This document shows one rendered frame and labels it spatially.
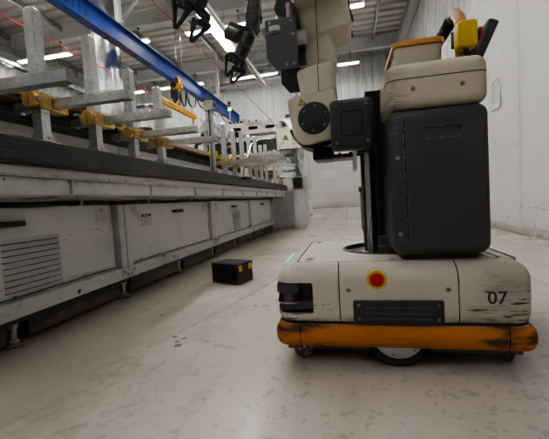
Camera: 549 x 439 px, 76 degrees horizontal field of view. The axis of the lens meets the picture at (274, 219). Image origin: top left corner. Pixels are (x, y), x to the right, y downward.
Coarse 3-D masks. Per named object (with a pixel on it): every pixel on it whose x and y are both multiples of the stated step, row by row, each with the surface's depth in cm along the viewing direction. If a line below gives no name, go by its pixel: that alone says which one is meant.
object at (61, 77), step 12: (36, 72) 87; (48, 72) 86; (60, 72) 86; (72, 72) 88; (0, 84) 89; (12, 84) 89; (24, 84) 88; (36, 84) 87; (48, 84) 88; (60, 84) 88
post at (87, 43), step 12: (84, 36) 135; (84, 48) 135; (84, 60) 135; (96, 60) 138; (84, 72) 136; (96, 72) 138; (96, 84) 137; (96, 108) 137; (96, 132) 136; (96, 144) 136
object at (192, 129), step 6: (186, 126) 159; (192, 126) 159; (144, 132) 164; (150, 132) 163; (156, 132) 163; (162, 132) 162; (168, 132) 161; (174, 132) 161; (180, 132) 160; (186, 132) 160; (192, 132) 160; (198, 132) 161; (114, 138) 167; (120, 138) 167
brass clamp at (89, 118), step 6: (84, 114) 134; (90, 114) 133; (96, 114) 135; (102, 114) 139; (84, 120) 134; (90, 120) 133; (96, 120) 135; (102, 120) 139; (102, 126) 141; (108, 126) 142; (114, 126) 146
